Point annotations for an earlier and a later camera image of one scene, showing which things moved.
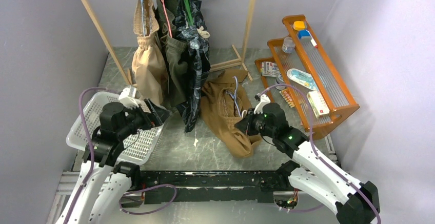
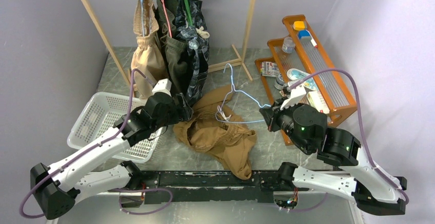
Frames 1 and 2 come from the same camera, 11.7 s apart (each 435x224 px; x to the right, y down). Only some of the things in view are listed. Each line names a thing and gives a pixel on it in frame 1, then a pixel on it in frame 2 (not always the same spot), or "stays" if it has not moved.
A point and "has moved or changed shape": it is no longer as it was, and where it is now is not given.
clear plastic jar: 289,45 stays
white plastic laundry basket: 137,147 stays
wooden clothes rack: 240,62 stays
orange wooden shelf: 298,73 stays
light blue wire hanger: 235,98 has moved or changed shape
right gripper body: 251,127 → 275,122
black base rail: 242,186 stays
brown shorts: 223,102 → 214,126
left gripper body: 148,120 → 177,115
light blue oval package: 304,79 stays
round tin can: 280,80 stays
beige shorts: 147,65 stays
